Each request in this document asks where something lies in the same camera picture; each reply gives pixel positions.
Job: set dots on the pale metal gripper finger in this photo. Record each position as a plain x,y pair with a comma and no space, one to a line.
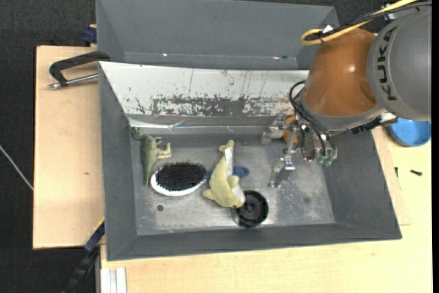
288,164
277,127

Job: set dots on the black round lid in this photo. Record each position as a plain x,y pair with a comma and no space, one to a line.
254,211

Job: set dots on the yellow-green plush dolphin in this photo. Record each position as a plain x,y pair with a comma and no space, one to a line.
223,182

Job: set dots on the blue bowl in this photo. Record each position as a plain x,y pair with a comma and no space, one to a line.
411,132

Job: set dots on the grey metal bin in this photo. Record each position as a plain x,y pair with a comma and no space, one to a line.
192,216

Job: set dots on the small black screw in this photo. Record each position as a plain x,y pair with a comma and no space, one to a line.
416,173

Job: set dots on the green toy dinosaur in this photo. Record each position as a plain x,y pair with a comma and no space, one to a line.
149,151

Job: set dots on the black cylinder on white bracket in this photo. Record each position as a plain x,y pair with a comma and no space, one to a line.
367,127

